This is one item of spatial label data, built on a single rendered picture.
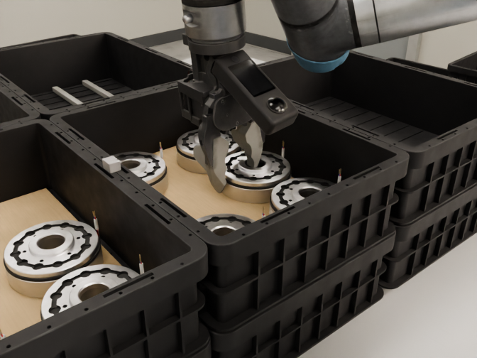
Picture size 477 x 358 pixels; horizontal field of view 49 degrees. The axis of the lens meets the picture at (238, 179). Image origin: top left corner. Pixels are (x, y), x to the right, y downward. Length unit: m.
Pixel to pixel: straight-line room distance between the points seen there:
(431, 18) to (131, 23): 4.06
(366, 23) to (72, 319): 0.45
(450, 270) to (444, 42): 2.96
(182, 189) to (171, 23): 4.15
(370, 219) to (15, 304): 0.41
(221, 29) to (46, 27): 3.65
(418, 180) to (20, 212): 0.53
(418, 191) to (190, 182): 0.32
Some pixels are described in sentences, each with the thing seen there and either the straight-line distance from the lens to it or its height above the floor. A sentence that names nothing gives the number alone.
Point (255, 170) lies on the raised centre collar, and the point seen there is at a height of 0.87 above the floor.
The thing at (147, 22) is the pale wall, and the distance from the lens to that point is 4.71.
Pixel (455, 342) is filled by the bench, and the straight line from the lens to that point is 0.76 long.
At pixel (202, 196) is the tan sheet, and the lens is 0.74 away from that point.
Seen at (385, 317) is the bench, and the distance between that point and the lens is 0.76.
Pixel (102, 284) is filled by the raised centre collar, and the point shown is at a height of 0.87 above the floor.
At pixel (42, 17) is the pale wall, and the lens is 4.22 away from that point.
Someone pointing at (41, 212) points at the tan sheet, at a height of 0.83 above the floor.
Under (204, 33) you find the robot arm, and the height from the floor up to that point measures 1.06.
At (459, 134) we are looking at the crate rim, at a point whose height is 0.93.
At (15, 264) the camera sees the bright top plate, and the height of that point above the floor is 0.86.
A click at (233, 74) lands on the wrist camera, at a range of 0.63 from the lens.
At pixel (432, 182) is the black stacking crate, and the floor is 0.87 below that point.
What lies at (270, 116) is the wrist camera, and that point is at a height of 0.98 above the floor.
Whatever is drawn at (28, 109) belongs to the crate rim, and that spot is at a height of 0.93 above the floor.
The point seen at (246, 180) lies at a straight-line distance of 0.71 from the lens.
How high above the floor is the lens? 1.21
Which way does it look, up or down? 29 degrees down
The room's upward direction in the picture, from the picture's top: straight up
